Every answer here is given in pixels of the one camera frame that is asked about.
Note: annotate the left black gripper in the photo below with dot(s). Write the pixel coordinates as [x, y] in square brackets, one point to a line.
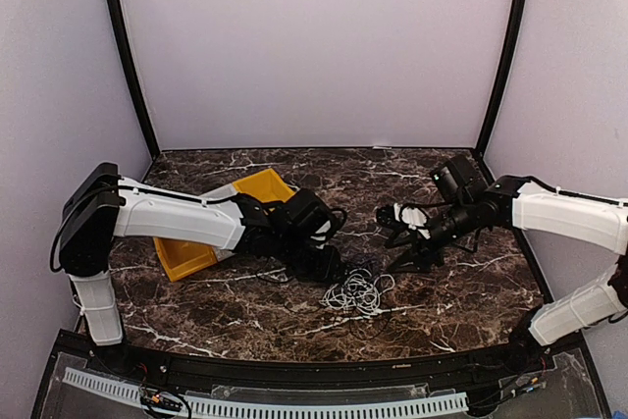
[325, 271]

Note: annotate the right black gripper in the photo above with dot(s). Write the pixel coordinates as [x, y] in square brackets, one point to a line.
[418, 253]

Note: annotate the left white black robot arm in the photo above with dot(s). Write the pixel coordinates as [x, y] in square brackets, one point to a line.
[258, 215]

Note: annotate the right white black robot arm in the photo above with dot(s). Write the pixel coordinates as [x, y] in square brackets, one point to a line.
[526, 204]

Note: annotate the yellow bin near back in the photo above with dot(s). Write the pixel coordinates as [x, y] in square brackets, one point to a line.
[265, 189]

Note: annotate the yellow bin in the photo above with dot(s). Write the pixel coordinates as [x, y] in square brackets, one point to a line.
[265, 189]
[181, 259]

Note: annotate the yellow bin near front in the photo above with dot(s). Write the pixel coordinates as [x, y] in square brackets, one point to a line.
[181, 259]

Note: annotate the small circuit board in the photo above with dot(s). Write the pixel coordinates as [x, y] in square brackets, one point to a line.
[159, 400]

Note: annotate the black front rail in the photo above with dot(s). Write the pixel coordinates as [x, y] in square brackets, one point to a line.
[475, 368]

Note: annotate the right black frame post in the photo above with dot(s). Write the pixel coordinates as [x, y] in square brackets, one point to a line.
[506, 57]

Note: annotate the black frame post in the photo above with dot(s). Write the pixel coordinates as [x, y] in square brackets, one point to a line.
[506, 57]
[123, 44]

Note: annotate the left black frame post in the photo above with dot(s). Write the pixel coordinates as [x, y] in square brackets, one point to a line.
[123, 44]

